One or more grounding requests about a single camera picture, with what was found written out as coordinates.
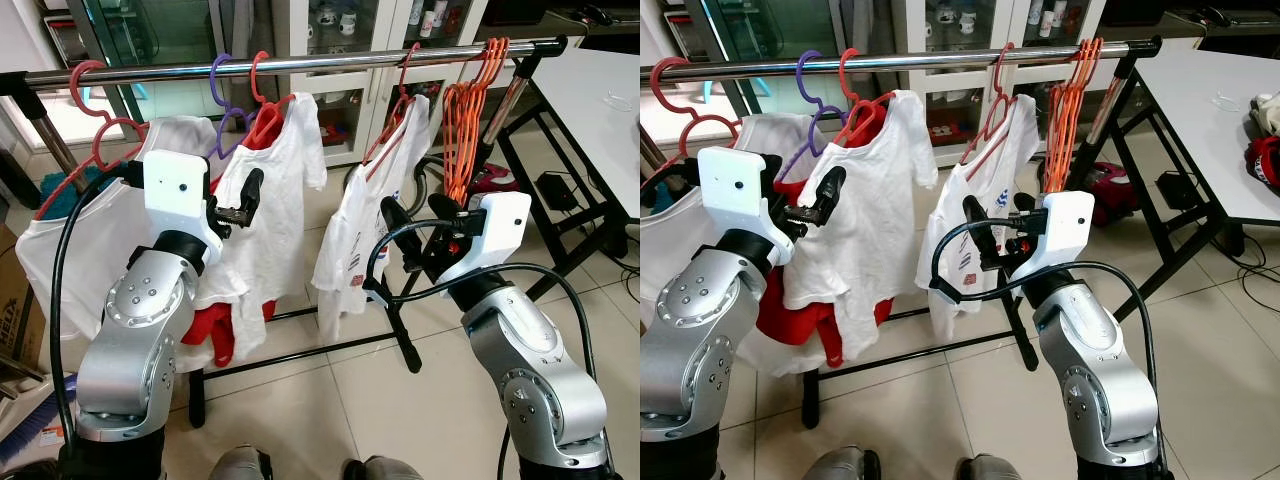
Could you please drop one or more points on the white glass door cabinet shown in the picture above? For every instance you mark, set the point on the white glass door cabinet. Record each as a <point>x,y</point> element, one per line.
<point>395,25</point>
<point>1005,25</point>

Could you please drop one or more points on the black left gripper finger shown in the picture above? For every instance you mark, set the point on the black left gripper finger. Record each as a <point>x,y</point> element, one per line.
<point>833,195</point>
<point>252,195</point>

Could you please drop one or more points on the grey left robot leg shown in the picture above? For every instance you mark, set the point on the grey left robot leg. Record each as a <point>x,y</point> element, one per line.
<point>242,465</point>
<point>842,466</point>

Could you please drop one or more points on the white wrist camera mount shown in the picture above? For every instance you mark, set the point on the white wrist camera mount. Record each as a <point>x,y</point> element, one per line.
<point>735,190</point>
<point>175,190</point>
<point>1065,225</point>
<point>495,225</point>

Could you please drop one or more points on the white denim garment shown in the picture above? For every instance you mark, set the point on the white denim garment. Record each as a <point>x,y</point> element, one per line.
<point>1265,112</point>

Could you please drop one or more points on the red vacuum cleaner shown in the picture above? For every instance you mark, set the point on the red vacuum cleaner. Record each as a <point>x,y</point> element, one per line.
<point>495,182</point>
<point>1115,190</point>

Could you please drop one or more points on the purple plastic hanger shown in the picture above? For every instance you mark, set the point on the purple plastic hanger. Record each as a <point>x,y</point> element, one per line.
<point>801,75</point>
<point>213,78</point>

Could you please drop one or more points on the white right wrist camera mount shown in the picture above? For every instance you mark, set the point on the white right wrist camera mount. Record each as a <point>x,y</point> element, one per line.
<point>495,225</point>
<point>1065,225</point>

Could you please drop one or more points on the white table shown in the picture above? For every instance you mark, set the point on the white table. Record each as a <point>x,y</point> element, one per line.
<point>600,120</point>
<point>1200,140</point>

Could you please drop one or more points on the black desk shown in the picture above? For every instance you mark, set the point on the black desk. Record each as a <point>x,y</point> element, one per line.
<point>520,12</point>
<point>1150,12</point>

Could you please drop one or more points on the dark framed glass cabinet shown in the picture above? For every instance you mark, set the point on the dark framed glass cabinet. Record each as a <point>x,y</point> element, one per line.
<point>150,30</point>
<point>760,25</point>

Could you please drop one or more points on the grey right robot leg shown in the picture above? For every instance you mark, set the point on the grey right robot leg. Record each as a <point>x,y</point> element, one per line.
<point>385,470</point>
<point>990,470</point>

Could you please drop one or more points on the black power adapter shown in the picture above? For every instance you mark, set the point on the black power adapter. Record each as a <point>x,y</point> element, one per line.
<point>558,190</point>
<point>1178,190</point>

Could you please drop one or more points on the grey robot leg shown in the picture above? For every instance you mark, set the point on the grey robot leg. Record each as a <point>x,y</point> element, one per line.
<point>242,465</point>
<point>842,466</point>
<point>990,470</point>
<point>385,470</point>

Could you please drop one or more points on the white T-shirt with print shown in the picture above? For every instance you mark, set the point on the white T-shirt with print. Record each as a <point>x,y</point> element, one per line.
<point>940,270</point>
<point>345,225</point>

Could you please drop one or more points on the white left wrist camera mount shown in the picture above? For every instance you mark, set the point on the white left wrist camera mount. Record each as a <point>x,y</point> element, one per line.
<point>735,190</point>
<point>175,190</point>

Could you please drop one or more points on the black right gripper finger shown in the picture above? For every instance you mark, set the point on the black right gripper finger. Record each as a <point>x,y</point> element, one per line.
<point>396,225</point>
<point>977,225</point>
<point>1025,204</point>
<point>445,207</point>

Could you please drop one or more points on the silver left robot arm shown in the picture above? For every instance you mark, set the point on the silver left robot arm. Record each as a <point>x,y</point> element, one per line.
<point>135,330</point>
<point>700,340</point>

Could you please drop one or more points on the blue broom head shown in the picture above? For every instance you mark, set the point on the blue broom head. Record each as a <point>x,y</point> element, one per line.
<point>30,430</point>

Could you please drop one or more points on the red T-shirt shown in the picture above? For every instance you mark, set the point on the red T-shirt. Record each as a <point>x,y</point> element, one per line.
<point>215,335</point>
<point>800,320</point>

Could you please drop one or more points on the black and silver clothes rack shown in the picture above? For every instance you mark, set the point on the black and silver clothes rack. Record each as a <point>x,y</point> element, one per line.
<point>930,59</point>
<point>330,61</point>

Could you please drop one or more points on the teal cloth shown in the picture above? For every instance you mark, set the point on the teal cloth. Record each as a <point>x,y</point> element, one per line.
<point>75,195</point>
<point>648,195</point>

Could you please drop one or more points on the red cloth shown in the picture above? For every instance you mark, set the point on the red cloth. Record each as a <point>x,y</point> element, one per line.
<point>1265,160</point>

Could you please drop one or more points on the brown cardboard box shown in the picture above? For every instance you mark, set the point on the brown cardboard box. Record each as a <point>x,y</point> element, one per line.
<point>15,310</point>

